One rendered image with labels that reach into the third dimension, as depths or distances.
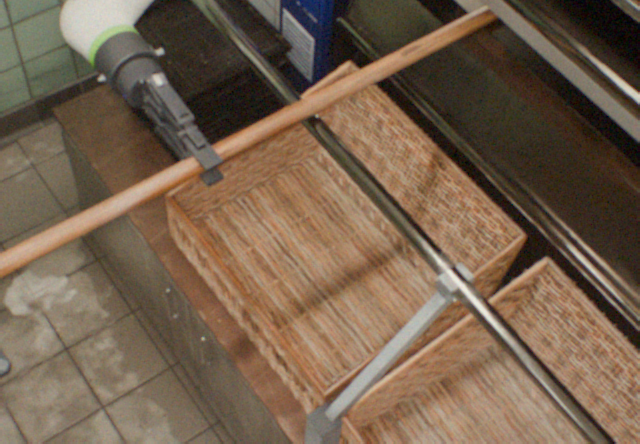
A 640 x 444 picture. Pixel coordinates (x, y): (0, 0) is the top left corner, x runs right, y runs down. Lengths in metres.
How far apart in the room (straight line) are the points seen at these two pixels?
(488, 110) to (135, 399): 1.26
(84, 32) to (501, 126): 0.75
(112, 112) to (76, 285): 0.61
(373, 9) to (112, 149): 0.71
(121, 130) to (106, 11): 0.73
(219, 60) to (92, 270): 0.93
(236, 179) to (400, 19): 0.50
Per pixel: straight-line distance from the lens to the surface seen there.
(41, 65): 3.03
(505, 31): 1.75
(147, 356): 2.67
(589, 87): 1.37
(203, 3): 1.76
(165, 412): 2.60
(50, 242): 1.43
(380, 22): 2.00
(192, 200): 2.10
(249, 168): 2.14
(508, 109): 1.82
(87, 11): 1.66
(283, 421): 1.95
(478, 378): 2.02
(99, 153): 2.32
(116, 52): 1.60
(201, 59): 2.11
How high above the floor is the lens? 2.37
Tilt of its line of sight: 54 degrees down
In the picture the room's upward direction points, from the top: 5 degrees clockwise
